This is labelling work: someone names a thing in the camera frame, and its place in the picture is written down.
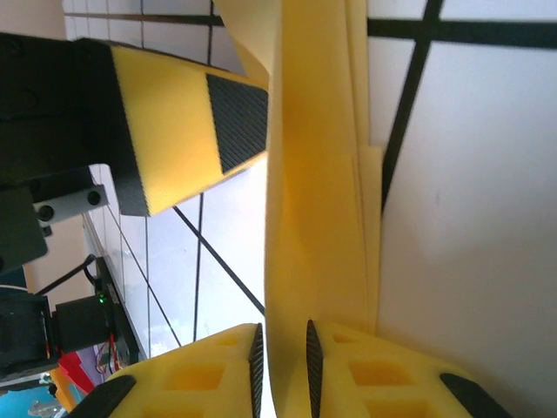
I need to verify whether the red plastic object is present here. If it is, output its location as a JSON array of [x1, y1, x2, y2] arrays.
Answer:
[[56, 351, 97, 395]]

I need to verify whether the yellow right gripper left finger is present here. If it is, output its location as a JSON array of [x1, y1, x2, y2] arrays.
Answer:
[[99, 322, 265, 418]]

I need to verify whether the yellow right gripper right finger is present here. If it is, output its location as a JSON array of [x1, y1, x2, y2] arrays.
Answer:
[[305, 320, 484, 418]]

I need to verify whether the yellow cloth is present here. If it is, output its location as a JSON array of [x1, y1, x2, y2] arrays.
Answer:
[[212, 0, 386, 418]]

